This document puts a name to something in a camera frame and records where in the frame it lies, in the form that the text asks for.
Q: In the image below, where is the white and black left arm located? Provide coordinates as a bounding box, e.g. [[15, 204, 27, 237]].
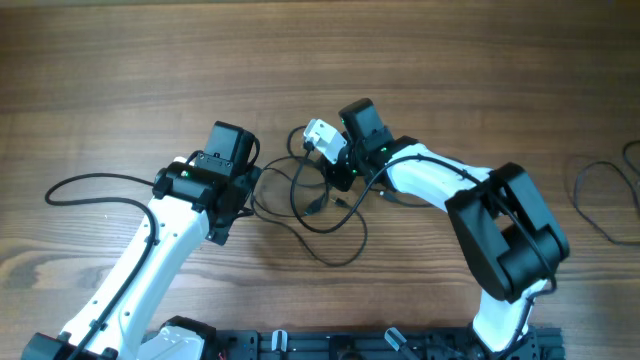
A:
[[22, 121, 261, 359]]

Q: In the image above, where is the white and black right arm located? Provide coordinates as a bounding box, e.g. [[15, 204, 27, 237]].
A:
[[303, 98, 570, 359]]

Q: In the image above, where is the black left camera cable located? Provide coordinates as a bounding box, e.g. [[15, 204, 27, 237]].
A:
[[44, 172, 161, 360]]

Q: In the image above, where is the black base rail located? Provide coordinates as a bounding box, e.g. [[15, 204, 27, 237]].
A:
[[144, 327, 566, 360]]

